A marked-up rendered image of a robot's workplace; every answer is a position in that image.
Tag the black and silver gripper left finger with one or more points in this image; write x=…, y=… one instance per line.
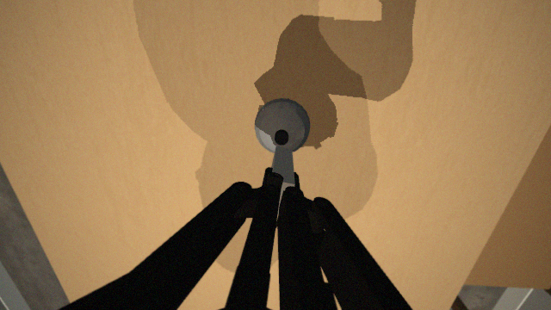
x=165, y=278

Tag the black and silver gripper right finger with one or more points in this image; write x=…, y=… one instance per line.
x=357, y=280

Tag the dark grey dome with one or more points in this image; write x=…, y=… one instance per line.
x=282, y=122

